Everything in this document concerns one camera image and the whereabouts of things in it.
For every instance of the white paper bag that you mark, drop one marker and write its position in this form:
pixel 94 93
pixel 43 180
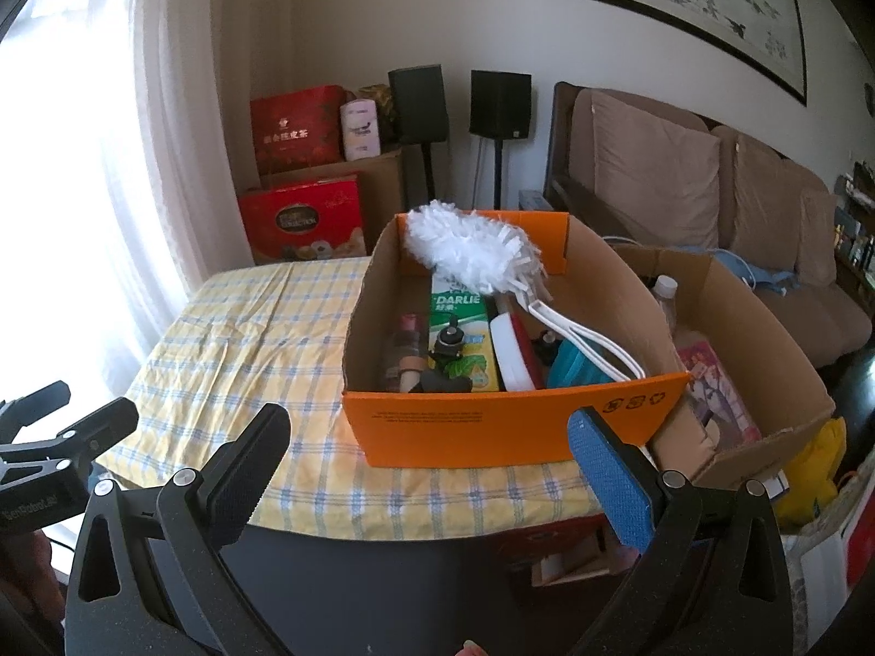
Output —
pixel 827 581

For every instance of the black knob screw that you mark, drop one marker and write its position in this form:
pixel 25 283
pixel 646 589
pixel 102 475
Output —
pixel 450 340

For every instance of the white fluffy duster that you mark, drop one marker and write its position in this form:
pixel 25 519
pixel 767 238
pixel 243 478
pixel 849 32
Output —
pixel 472 239

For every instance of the gold patterned bag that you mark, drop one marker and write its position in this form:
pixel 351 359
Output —
pixel 383 95

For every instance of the clear bottle white cap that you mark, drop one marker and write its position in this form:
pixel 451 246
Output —
pixel 664 300

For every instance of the shelf with small items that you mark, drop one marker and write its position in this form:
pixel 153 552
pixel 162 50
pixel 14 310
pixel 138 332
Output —
pixel 858 225

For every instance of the orange cardboard box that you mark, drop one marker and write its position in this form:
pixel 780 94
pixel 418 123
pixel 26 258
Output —
pixel 465 423

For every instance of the blue cloth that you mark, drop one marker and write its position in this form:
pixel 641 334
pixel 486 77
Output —
pixel 765 277

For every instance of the large open cardboard box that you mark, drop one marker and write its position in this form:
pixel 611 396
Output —
pixel 772 355

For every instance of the brown cardboard carton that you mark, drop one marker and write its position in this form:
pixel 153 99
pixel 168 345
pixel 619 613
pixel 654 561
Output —
pixel 379 177

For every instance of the white red lint brush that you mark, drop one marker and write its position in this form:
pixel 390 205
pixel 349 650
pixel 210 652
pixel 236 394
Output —
pixel 509 355

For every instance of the person's right hand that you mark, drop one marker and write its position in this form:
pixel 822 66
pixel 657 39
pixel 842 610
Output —
pixel 474 649

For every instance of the clear plastic tube container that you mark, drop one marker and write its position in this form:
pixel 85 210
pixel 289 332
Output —
pixel 403 355

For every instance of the white curtain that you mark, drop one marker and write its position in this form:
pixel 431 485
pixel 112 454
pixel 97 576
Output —
pixel 157 116

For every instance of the pink printed packet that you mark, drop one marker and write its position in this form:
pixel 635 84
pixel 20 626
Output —
pixel 718 396

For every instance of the white electronic device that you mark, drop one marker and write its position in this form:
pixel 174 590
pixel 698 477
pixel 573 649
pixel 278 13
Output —
pixel 536 200

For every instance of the black speaker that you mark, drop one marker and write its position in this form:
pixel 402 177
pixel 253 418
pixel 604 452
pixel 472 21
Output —
pixel 500 104
pixel 418 106

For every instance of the yellow plaid tablecloth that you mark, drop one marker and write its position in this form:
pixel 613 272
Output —
pixel 239 341

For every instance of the blue collapsible funnel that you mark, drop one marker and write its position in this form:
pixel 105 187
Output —
pixel 574 369

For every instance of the red chocolate box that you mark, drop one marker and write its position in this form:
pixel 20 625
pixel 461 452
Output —
pixel 301 218

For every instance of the yellow bag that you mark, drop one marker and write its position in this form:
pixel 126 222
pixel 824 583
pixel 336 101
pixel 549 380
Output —
pixel 813 478

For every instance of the white canister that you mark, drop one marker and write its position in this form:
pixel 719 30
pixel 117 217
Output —
pixel 361 130

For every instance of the small brown sofa cushion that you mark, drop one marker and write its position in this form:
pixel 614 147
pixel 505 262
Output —
pixel 820 239

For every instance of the red gift bag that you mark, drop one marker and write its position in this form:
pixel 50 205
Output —
pixel 297 130

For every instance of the brown sofa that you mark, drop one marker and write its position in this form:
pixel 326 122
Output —
pixel 567 150

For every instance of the black speaker stand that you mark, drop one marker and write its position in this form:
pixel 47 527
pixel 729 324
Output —
pixel 500 174
pixel 428 174

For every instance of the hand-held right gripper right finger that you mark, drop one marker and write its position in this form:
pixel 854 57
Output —
pixel 608 478

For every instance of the green toothpaste box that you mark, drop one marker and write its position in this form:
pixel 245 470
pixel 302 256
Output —
pixel 472 306

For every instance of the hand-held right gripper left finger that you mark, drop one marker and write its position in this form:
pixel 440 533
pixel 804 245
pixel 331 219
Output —
pixel 246 471

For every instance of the large brown sofa cushion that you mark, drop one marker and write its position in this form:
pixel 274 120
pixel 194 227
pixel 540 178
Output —
pixel 656 171

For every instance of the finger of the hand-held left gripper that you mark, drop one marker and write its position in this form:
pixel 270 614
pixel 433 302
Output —
pixel 34 406
pixel 102 430

